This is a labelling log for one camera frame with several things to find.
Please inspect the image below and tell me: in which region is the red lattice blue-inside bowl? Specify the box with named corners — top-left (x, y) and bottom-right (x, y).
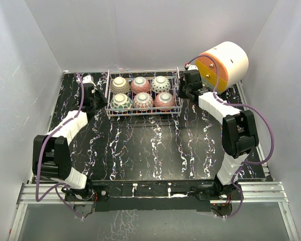
top-left (132, 92), bottom-right (154, 110)

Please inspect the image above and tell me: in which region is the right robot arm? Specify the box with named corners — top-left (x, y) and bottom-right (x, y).
top-left (179, 69), bottom-right (259, 199)

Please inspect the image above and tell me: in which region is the white diamond pattern bowl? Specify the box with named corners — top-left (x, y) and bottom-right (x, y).
top-left (151, 76), bottom-right (171, 94)

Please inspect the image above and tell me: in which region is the white wire dish rack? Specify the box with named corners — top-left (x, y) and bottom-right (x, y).
top-left (105, 68), bottom-right (183, 118)

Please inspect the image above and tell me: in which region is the aluminium rail frame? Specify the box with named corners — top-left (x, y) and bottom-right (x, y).
top-left (7, 82), bottom-right (300, 241)

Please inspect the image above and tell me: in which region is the green leaf bowl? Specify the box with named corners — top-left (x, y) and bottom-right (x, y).
top-left (110, 93), bottom-right (132, 113)

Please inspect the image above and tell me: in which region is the pink floral bowl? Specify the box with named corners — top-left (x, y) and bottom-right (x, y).
top-left (130, 77), bottom-right (151, 94)

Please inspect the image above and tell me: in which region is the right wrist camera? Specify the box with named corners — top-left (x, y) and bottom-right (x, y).
top-left (185, 63), bottom-right (198, 71)

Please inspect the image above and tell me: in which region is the red dotted pink bowl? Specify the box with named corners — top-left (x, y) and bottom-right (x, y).
top-left (154, 92), bottom-right (175, 111)

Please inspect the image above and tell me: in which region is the round drawer cabinet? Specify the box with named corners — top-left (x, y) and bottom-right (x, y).
top-left (195, 41), bottom-right (249, 93)

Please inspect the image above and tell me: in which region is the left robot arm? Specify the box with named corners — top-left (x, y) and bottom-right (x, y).
top-left (32, 81), bottom-right (107, 200)

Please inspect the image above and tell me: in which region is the black base frame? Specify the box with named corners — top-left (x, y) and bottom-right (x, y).
top-left (61, 179), bottom-right (244, 213)

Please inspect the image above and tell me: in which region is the beige patterned bowl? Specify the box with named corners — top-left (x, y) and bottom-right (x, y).
top-left (110, 77), bottom-right (130, 95)

